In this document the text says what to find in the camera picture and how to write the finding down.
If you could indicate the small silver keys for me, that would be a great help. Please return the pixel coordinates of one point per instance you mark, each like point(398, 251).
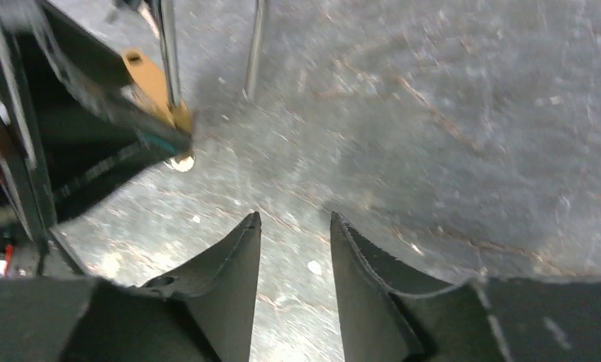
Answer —
point(181, 163)

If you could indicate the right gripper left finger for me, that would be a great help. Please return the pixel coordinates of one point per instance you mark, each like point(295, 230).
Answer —
point(202, 310)

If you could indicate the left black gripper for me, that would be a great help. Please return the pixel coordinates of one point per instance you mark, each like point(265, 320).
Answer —
point(68, 137)

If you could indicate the brass padlock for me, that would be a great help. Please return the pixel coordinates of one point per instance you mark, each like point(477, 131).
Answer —
point(158, 87)

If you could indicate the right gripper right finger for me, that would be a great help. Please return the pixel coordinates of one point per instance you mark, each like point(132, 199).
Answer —
point(390, 311)

